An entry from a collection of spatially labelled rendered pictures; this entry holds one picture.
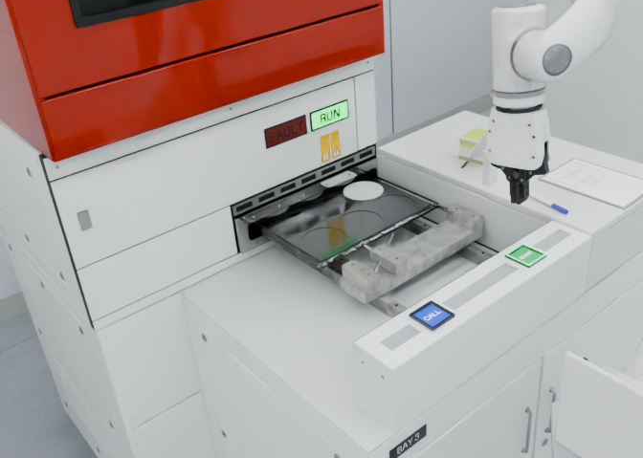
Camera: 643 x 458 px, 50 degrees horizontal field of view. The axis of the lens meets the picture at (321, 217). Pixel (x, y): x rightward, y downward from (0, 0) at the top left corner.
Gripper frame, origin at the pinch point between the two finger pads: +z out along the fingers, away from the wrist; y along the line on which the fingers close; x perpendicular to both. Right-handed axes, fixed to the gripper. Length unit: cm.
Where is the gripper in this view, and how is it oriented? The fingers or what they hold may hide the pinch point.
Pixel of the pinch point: (519, 190)
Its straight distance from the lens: 125.9
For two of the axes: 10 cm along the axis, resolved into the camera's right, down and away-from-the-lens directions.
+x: 7.1, -3.5, 6.2
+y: 7.0, 2.0, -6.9
